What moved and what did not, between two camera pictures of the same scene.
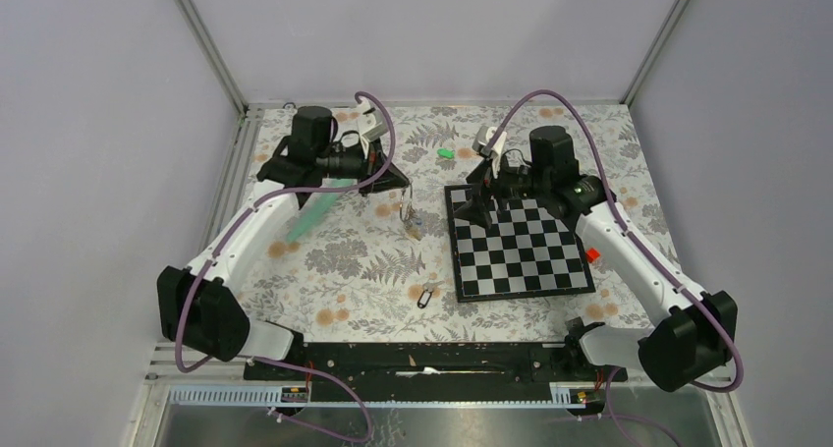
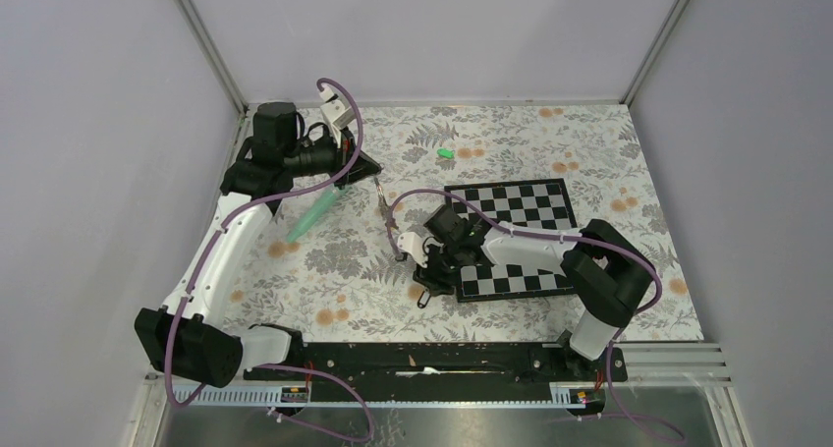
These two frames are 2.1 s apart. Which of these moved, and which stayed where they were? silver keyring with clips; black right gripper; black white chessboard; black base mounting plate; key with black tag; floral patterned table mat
Moved: silver keyring with clips; black right gripper
Stayed: key with black tag; black base mounting plate; floral patterned table mat; black white chessboard
